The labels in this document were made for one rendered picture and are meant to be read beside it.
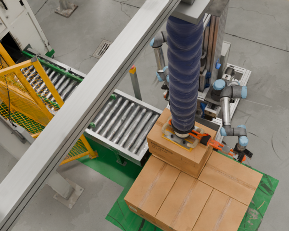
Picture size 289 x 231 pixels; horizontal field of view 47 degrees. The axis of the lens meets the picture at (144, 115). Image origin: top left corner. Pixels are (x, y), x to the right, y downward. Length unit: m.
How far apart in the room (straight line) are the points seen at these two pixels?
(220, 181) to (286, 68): 2.27
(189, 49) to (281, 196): 2.78
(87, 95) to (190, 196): 2.56
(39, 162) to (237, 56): 4.42
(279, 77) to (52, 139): 4.32
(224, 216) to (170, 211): 0.56
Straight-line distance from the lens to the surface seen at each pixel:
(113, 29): 5.85
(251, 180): 3.89
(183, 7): 1.89
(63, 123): 1.35
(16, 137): 3.05
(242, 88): 3.14
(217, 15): 3.05
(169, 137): 3.39
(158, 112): 4.11
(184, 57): 2.20
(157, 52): 3.49
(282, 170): 4.61
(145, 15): 1.61
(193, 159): 3.33
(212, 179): 3.83
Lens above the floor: 4.18
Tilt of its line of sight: 61 degrees down
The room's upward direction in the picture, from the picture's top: 12 degrees counter-clockwise
